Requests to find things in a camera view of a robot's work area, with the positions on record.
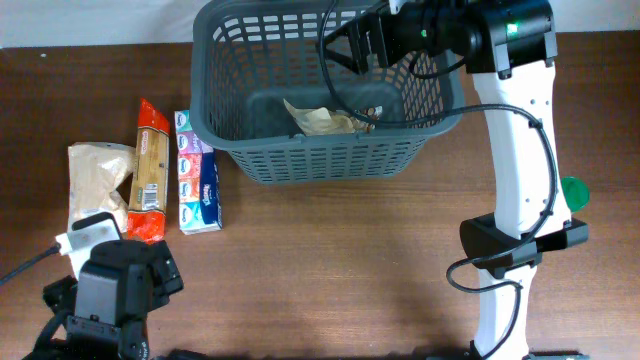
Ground grey plastic basket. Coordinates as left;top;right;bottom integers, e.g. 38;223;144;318
190;1;464;184

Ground green lid jar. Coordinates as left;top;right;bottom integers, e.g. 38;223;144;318
561;177;590;213

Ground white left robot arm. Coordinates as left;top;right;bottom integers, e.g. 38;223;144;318
27;240;184;359

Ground spaghetti packet red ends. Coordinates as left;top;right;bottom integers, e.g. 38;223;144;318
127;98;170;243

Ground beige snack pouch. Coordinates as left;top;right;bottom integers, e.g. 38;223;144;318
283;99;375;136

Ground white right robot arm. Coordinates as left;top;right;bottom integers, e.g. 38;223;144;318
316;1;588;359

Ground beige grain bag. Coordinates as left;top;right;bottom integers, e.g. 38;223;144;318
67;142;135;232

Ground Kleenex tissue multipack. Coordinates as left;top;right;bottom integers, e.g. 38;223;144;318
174;110;222;235

